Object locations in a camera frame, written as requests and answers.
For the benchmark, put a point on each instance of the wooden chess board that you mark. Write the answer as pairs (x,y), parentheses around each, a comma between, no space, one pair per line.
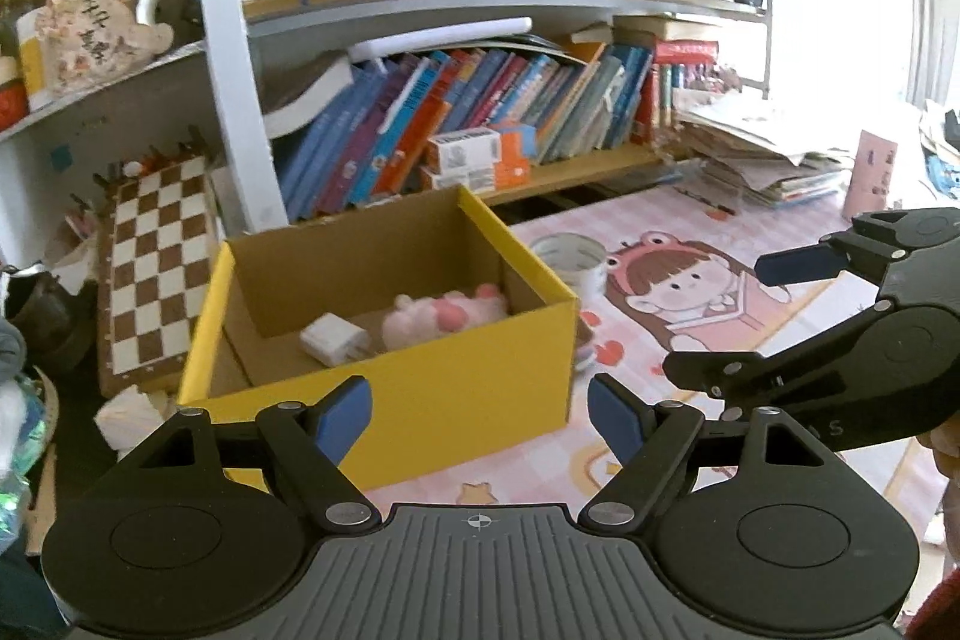
(157,245)

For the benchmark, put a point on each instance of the white bookshelf frame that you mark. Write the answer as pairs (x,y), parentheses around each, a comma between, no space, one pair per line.
(225,47)

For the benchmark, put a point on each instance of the orange white box upper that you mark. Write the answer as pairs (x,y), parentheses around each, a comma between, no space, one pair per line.
(479,147)

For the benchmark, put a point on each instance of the row of leaning books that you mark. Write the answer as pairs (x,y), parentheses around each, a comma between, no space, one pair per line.
(357,131)

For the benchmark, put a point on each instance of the white charger adapter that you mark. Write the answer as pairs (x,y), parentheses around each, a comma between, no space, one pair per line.
(335,341)

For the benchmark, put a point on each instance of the pink cup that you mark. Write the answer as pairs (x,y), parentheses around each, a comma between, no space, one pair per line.
(870,177)

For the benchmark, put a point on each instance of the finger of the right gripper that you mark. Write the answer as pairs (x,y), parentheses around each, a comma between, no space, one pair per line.
(861,256)
(806,380)

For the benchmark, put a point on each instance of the clear tape roll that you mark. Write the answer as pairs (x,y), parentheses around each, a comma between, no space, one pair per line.
(579,261)

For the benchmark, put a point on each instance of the orange white box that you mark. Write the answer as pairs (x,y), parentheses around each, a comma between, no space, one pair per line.
(479,147)
(481,179)

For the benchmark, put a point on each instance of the black pencil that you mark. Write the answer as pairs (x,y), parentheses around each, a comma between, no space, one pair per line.
(723,209)

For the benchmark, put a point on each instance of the stack of papers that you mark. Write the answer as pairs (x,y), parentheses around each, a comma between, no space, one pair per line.
(756,149)

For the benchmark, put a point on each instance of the pink checkered table mat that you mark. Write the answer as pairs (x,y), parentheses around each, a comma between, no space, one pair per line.
(676,276)

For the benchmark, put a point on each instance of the yellow cardboard box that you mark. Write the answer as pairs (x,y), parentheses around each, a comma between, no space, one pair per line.
(465,337)

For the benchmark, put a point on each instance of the orange white box lower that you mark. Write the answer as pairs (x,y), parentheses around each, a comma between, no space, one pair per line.
(481,179)

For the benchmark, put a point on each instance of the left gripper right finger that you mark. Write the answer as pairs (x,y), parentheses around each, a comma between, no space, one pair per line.
(661,447)

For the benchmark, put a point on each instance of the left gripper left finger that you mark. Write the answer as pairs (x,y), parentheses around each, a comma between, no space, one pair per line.
(278,470)

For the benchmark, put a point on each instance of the pink plush paw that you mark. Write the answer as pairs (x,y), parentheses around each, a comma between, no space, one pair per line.
(414,321)

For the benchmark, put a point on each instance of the cat figurine ornament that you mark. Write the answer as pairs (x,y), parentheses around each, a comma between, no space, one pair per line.
(90,42)

